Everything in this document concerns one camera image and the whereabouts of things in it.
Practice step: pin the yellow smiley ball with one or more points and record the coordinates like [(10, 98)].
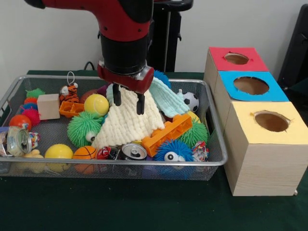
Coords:
[(58, 153)]

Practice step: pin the orange toy brick with studs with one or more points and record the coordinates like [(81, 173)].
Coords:
[(71, 109)]

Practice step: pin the pale blue waffle cloth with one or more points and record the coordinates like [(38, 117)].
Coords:
[(168, 98)]

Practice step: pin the black upright panel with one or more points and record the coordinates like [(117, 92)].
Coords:
[(298, 48)]

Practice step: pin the dark green table cloth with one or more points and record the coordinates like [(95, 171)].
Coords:
[(144, 207)]

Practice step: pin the crushed shiny silver can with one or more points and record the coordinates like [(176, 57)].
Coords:
[(19, 141)]

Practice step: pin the cream yellow knitted cloth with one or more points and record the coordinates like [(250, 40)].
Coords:
[(130, 125)]

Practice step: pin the black drink can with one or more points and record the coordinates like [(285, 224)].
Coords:
[(134, 151)]

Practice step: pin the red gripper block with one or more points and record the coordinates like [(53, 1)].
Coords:
[(125, 79)]

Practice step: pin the small soccer ball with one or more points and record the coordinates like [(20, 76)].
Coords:
[(192, 102)]

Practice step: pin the small orange basketball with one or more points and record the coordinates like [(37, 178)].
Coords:
[(85, 156)]

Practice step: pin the long orange toy brick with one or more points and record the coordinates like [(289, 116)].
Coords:
[(168, 134)]

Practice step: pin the small brown football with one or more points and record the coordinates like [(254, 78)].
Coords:
[(87, 95)]

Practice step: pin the wooden box with three holes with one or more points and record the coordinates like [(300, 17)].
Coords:
[(260, 168)]

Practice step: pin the small yellow rubber duck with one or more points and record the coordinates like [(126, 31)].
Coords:
[(32, 154)]

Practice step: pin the blue spiky ball with eyes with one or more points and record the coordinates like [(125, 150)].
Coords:
[(173, 151)]

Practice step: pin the light green spiky ball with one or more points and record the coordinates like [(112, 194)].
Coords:
[(82, 129)]

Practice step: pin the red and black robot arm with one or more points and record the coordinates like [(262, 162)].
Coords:
[(125, 29)]

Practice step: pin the striped orange tiger toy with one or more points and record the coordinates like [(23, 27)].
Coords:
[(70, 94)]

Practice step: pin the plain wooden cube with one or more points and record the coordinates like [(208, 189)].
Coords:
[(48, 107)]

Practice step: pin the plain blue spiky ball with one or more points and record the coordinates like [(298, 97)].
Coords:
[(162, 79)]

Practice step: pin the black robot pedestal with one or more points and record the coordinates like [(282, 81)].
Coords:
[(168, 38)]

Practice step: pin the shallow clear mesh bin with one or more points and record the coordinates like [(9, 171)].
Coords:
[(192, 86)]

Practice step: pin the large green spiky ball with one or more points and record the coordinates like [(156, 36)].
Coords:
[(198, 134)]

